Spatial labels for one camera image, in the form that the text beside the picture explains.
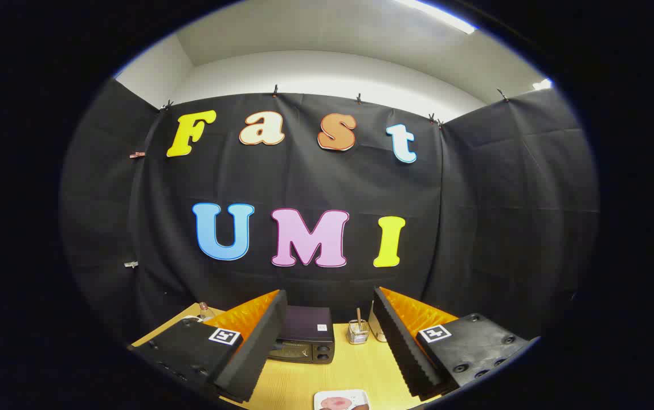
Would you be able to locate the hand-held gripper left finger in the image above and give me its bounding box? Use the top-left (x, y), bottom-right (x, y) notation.
top-left (132, 289), bottom-right (288, 404)

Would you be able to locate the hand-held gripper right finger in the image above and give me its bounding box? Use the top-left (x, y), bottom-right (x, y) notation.
top-left (373, 286), bottom-right (539, 400)

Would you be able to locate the black toaster oven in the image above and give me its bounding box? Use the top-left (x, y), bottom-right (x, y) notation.
top-left (267, 306), bottom-right (336, 365)

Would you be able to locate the white square plate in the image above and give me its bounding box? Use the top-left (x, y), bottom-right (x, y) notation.
top-left (313, 389), bottom-right (371, 410)

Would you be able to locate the white bread toaster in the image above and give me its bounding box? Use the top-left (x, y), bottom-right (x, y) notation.
top-left (369, 302), bottom-right (389, 343)

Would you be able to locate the black backdrop cloth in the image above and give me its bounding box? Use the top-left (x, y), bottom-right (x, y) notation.
top-left (59, 80), bottom-right (600, 348)

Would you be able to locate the wire mesh holder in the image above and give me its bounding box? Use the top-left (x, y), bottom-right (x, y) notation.
top-left (347, 319), bottom-right (370, 345)

